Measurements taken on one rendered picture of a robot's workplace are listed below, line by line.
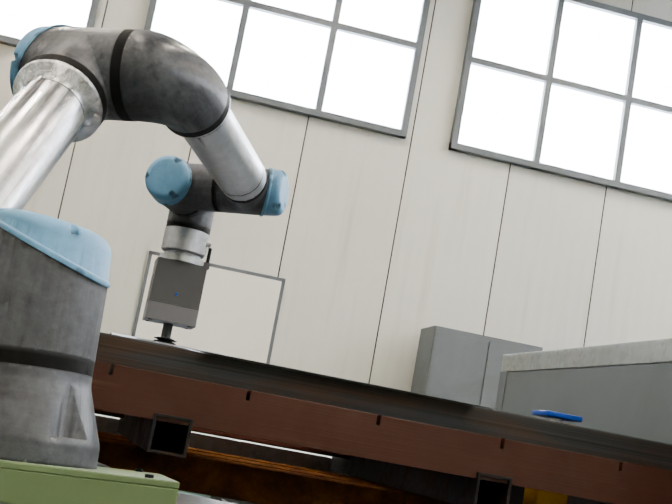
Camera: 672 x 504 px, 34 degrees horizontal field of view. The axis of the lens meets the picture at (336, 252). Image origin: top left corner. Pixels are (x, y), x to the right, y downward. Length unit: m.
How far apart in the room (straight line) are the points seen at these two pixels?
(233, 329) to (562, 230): 3.31
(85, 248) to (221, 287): 8.88
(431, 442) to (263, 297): 8.48
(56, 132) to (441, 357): 8.45
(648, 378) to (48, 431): 1.21
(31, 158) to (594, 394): 1.24
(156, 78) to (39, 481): 0.59
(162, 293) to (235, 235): 8.19
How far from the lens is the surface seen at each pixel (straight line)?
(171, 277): 1.85
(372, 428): 1.50
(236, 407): 1.47
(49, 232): 1.06
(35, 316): 1.04
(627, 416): 2.03
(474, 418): 1.60
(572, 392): 2.24
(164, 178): 1.76
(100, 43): 1.42
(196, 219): 1.86
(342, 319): 10.11
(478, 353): 9.76
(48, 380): 1.04
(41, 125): 1.32
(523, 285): 10.64
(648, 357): 2.00
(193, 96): 1.41
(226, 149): 1.55
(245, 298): 9.95
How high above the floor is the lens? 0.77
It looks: 10 degrees up
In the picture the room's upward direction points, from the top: 10 degrees clockwise
